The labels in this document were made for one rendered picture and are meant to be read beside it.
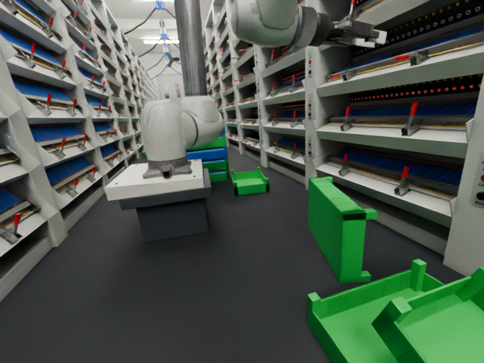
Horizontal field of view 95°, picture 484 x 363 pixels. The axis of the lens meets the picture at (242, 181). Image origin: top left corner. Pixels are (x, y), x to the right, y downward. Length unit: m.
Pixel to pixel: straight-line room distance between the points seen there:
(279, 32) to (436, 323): 0.66
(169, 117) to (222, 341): 0.69
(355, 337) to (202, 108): 0.87
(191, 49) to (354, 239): 0.88
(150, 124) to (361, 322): 0.83
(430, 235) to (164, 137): 0.92
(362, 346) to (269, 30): 0.70
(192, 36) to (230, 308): 0.95
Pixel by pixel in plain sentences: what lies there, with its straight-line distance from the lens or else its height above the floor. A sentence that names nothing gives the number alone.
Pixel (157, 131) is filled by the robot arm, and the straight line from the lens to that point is 0.86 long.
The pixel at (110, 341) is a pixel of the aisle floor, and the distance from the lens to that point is 0.66.
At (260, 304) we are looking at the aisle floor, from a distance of 0.62.
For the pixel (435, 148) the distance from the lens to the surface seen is 0.79.
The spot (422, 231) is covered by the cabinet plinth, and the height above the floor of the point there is 0.04.
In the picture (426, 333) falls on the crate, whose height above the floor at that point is 0.09.
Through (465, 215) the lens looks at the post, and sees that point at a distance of 0.78.
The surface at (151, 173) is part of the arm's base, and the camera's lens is 0.89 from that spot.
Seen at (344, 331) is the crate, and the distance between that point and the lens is 0.58.
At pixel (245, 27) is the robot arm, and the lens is 0.63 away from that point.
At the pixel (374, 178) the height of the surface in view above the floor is 0.16.
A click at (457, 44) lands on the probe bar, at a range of 0.82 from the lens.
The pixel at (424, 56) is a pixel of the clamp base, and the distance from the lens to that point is 0.84.
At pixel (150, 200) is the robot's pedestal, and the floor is 0.18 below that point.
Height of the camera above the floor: 0.45
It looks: 17 degrees down
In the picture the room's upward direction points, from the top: 5 degrees counter-clockwise
